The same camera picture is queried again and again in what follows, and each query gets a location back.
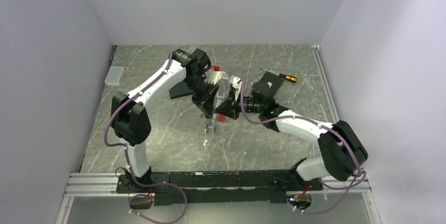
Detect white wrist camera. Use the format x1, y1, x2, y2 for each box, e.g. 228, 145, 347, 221
205, 65, 229, 85
229, 75, 243, 92

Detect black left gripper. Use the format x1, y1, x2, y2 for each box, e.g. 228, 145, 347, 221
183, 74, 219, 119

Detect silver open-end wrench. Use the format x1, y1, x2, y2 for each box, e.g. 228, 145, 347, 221
205, 91, 225, 134

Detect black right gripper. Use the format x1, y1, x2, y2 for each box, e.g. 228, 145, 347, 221
215, 90, 263, 120

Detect yellow black screwdriver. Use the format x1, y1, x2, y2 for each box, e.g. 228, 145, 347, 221
261, 68, 298, 83

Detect black flat box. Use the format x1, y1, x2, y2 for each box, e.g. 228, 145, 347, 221
169, 82, 193, 99

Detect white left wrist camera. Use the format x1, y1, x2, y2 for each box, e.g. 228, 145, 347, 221
205, 65, 229, 85

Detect aluminium frame rail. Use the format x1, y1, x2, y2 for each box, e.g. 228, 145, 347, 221
55, 172, 382, 223

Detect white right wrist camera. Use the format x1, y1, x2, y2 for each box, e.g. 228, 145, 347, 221
229, 75, 243, 92

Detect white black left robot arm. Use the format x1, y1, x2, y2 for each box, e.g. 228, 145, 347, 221
106, 49, 219, 192

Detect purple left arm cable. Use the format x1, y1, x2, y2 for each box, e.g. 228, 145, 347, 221
104, 50, 189, 224

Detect black box with label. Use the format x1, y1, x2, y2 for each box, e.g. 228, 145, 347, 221
253, 72, 284, 98

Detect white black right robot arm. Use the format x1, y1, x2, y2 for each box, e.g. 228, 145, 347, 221
215, 81, 368, 190

